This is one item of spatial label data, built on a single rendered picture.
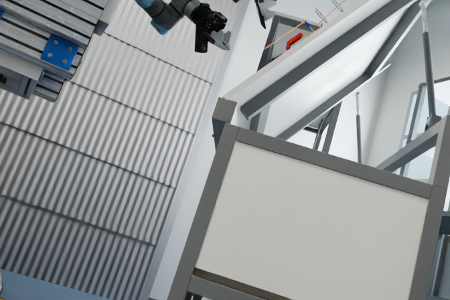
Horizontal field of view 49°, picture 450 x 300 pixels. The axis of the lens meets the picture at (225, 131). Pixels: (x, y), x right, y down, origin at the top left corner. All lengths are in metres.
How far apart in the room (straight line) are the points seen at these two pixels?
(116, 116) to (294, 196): 2.63
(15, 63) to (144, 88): 2.28
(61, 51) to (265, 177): 0.74
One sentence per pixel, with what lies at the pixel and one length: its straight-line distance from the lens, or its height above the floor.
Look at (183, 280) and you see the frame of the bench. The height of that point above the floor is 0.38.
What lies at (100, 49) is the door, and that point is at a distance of 3.87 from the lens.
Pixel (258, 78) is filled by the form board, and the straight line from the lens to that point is 1.38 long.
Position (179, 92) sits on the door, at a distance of 3.97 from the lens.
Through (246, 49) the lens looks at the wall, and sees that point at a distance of 4.37.
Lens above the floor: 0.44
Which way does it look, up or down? 15 degrees up
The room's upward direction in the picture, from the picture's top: 18 degrees clockwise
